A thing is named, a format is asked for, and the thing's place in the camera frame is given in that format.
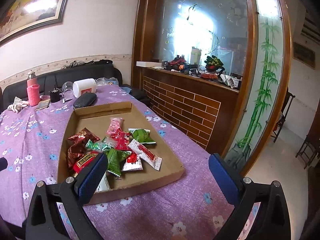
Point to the small black cup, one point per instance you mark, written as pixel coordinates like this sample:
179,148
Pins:
55,95

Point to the cardboard tray box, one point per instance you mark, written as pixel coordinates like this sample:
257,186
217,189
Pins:
97,120

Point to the white plastic jar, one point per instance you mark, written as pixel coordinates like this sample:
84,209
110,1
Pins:
84,86

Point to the small green snack packet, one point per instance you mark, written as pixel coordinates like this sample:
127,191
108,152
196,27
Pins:
142,135

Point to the pink marshmallow packet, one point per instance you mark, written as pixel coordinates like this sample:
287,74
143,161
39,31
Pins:
115,124

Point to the large green snack packet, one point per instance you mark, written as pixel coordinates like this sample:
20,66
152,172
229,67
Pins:
115,157

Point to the white cloth gloves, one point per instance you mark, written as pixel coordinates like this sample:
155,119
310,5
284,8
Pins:
17,105

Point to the dark red snack packet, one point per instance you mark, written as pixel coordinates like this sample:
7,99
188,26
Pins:
83,137
75,152

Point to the dark wooden side chair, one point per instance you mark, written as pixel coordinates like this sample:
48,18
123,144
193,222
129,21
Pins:
283,114

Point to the folded notebook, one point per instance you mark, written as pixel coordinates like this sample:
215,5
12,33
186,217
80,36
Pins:
43,103

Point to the black glasses case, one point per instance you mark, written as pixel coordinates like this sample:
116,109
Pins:
85,100

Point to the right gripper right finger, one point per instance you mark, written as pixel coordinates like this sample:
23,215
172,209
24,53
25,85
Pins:
272,219

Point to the pink knitted thermos bottle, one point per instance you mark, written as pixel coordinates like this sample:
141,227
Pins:
33,89

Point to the clear green candy wrapper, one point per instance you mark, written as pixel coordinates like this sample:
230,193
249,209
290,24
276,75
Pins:
101,146

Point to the clear glass jar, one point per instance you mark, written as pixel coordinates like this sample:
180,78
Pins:
67,89

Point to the red sesame candy packet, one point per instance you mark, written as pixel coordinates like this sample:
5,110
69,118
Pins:
84,161

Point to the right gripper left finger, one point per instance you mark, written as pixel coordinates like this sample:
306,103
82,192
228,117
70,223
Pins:
44,220

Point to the framed horse painting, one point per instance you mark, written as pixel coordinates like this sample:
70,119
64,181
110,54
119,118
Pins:
23,16

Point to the black sofa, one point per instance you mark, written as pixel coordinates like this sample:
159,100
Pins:
51,80

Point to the brown wooden cabinet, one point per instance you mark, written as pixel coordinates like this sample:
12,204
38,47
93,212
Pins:
252,38

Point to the red white jerky sachet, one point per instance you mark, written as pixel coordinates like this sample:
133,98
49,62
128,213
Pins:
145,154

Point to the purple floral tablecloth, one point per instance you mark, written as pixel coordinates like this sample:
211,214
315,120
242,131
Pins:
193,207

